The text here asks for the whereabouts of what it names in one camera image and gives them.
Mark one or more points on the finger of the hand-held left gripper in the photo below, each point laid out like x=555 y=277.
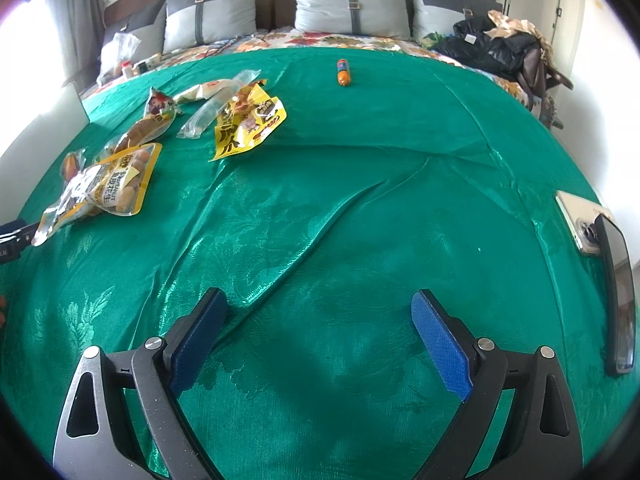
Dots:
x=12 y=240

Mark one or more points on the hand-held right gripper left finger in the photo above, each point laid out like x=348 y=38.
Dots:
x=197 y=340

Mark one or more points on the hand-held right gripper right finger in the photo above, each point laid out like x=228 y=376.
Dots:
x=442 y=345

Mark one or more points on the yellow peanut packet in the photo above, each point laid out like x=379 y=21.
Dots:
x=100 y=185

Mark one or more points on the clear chicken leg packet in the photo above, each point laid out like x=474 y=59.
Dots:
x=140 y=130

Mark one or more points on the white triangular snack packet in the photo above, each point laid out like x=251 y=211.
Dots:
x=159 y=102

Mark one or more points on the pale yellow stick packet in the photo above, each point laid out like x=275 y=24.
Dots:
x=200 y=91

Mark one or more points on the small brown snack packet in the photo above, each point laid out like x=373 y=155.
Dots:
x=70 y=165

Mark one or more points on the white board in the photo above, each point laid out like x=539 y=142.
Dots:
x=45 y=120

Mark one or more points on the green patterned blanket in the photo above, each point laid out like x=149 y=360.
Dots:
x=350 y=210

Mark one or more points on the black smartphone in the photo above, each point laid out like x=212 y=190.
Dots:
x=617 y=300

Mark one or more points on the gold smartphone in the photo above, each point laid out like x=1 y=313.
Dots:
x=575 y=215

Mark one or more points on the small white bottle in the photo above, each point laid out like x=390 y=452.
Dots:
x=127 y=69

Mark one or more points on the clear plastic bag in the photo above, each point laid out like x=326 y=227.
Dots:
x=117 y=50

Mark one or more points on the yellow printed snack packet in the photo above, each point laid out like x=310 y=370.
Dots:
x=245 y=125

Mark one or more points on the long clear snack packet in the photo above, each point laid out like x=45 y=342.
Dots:
x=205 y=115

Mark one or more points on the grey pillow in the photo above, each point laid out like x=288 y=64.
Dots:
x=210 y=10
x=135 y=30
x=350 y=0
x=450 y=10

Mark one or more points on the grey curtain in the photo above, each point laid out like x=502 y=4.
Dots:
x=75 y=0

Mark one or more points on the orange sausage stick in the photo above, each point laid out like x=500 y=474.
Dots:
x=343 y=74

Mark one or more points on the brown bag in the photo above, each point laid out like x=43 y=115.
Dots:
x=535 y=70

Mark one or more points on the black bag with clothes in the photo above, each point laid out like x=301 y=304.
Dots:
x=490 y=50

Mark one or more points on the green cloth item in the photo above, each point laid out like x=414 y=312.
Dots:
x=436 y=38

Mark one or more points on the floral bedsheet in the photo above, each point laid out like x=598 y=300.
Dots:
x=320 y=39

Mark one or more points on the beige cloth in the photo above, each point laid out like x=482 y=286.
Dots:
x=520 y=27

